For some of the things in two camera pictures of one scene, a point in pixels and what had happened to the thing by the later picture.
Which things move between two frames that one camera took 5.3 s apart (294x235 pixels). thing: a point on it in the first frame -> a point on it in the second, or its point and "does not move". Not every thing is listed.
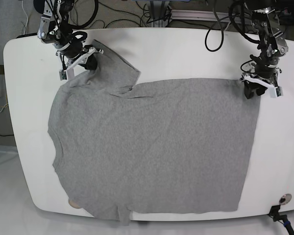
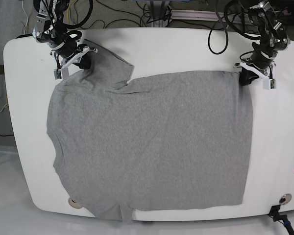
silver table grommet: (285, 199) does not move
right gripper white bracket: (251, 84) -> (268, 83)
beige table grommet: (73, 204) does not move
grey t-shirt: (170, 147) does not move
